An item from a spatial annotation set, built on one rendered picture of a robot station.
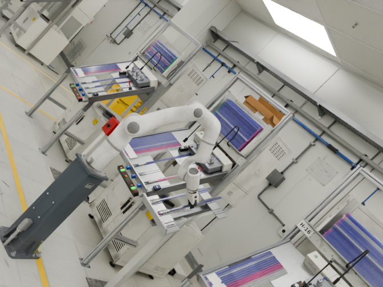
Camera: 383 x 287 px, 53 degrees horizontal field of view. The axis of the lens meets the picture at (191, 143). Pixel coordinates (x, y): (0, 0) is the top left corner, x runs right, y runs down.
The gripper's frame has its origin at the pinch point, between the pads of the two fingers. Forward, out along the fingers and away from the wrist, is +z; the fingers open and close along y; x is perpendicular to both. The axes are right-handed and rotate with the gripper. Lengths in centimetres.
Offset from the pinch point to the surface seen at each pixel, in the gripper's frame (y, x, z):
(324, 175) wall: 37, -192, 85
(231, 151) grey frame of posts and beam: 38, -60, 3
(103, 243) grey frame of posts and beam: 26, 57, 38
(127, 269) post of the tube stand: -1, 49, 40
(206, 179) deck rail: 28.2, -30.0, 13.5
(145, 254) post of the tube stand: -2.3, 36.3, 29.6
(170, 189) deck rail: 28.9, 1.3, 10.5
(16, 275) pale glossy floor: 1, 114, 4
